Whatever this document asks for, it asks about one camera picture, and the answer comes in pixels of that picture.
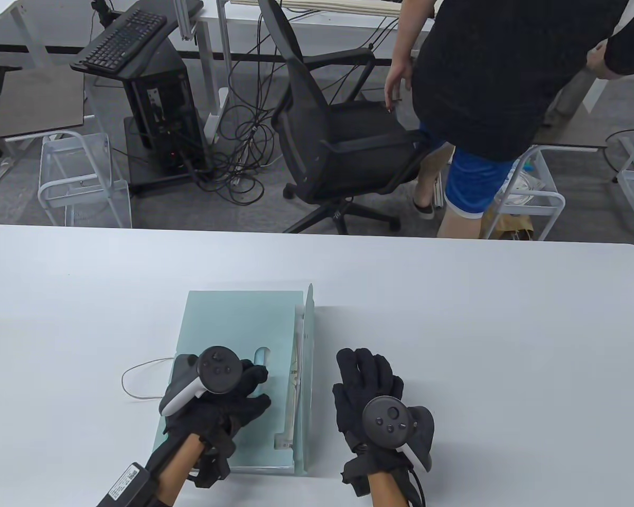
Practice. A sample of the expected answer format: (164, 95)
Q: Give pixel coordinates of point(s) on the person's left forearm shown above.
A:
(179, 470)

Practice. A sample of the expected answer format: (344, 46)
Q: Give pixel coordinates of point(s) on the dark brown board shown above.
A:
(37, 100)
(576, 138)

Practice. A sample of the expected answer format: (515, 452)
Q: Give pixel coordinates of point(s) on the black keyboard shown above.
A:
(119, 42)

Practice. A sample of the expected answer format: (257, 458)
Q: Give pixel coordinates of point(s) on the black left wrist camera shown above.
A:
(211, 470)

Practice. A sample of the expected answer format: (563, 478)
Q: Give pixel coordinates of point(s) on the person's left hand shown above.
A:
(216, 417)

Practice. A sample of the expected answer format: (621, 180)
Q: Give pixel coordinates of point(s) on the black computer stand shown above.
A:
(148, 182)

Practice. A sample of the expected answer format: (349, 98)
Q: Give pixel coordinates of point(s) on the brown paper bag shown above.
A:
(515, 227)

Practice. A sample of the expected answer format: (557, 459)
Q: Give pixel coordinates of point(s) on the person's right hand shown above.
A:
(364, 380)

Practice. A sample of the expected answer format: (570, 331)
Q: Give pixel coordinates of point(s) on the black computer tower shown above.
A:
(164, 111)

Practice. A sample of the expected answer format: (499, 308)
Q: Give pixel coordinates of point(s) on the white desk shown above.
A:
(274, 29)
(5, 10)

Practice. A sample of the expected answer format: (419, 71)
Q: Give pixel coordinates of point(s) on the white power strip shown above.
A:
(215, 119)

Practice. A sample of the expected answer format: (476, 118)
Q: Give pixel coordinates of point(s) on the person's right forearm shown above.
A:
(385, 491)

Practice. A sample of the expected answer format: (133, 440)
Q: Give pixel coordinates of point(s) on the black office chair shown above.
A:
(343, 137)

